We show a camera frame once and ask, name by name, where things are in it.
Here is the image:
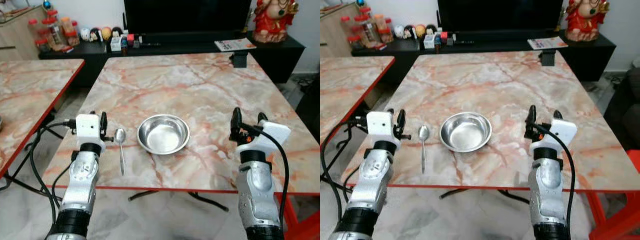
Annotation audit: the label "light wooden cabinet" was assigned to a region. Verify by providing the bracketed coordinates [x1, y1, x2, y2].
[0, 5, 48, 62]
[320, 4, 361, 58]

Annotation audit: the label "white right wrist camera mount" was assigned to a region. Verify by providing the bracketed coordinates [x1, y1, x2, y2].
[236, 121, 292, 157]
[530, 118, 578, 152]

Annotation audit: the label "black metal table legs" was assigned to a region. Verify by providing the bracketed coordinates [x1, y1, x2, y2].
[440, 187, 531, 205]
[127, 190, 231, 212]

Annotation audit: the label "red plastic stool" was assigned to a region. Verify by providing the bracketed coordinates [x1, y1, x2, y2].
[585, 149, 640, 240]
[280, 192, 321, 240]

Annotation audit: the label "dark armchair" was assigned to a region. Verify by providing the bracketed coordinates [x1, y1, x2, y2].
[602, 67, 640, 151]
[295, 75, 321, 147]

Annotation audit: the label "tall red-lid plastic jar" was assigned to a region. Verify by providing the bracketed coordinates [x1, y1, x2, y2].
[42, 17, 64, 49]
[356, 15, 377, 47]

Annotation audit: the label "black television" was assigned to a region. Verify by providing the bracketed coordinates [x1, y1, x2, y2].
[123, 0, 252, 36]
[437, 0, 565, 33]

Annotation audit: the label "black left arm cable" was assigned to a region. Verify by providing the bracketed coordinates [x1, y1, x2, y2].
[0, 118, 77, 236]
[320, 115, 370, 226]

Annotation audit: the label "black TV console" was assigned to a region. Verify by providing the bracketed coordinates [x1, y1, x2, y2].
[351, 29, 617, 83]
[39, 31, 306, 88]

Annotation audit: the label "red seated statue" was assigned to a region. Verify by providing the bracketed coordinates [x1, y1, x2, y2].
[565, 0, 610, 42]
[252, 0, 300, 44]

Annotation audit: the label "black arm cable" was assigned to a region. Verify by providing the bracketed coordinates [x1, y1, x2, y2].
[244, 125, 291, 228]
[0, 118, 77, 236]
[536, 122, 577, 221]
[320, 115, 370, 226]

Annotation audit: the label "steel spoon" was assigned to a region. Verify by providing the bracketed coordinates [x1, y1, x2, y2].
[418, 125, 431, 175]
[115, 127, 127, 177]

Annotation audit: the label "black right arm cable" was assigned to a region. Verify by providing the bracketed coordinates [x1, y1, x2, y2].
[536, 122, 577, 221]
[244, 125, 291, 228]

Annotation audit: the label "large steel bowl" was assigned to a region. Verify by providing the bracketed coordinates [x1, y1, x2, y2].
[137, 114, 191, 155]
[439, 111, 493, 153]

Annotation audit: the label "printed magazine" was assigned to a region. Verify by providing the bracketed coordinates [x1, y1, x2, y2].
[527, 36, 569, 50]
[214, 38, 257, 52]

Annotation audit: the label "medium red-lid plastic jar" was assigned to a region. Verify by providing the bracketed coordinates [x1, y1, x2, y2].
[341, 16, 355, 39]
[27, 19, 42, 42]

